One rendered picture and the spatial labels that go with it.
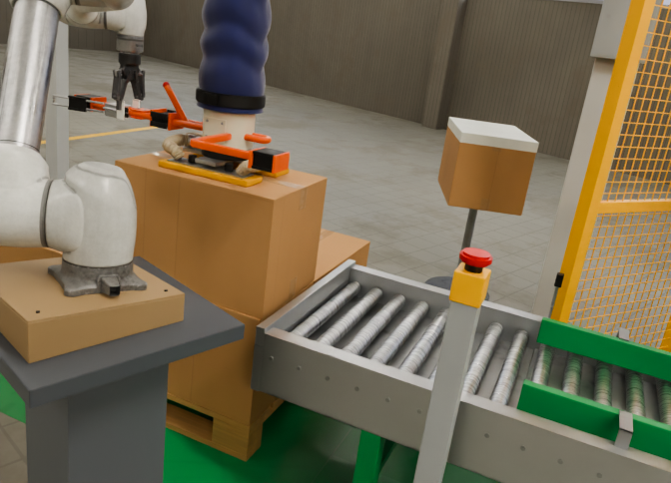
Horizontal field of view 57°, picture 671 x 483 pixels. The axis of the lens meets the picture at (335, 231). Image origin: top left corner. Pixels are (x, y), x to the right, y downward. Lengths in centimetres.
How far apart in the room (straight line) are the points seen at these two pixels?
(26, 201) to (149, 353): 41
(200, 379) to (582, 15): 869
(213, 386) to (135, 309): 83
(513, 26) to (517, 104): 120
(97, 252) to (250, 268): 64
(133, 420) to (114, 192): 56
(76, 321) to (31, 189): 31
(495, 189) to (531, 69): 702
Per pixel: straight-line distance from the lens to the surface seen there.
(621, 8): 267
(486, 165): 338
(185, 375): 228
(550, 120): 1017
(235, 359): 212
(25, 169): 150
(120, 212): 145
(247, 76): 201
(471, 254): 133
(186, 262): 210
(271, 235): 190
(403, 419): 175
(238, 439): 227
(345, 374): 175
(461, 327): 138
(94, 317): 140
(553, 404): 175
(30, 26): 168
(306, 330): 197
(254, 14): 201
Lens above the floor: 146
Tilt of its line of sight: 18 degrees down
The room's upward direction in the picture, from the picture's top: 8 degrees clockwise
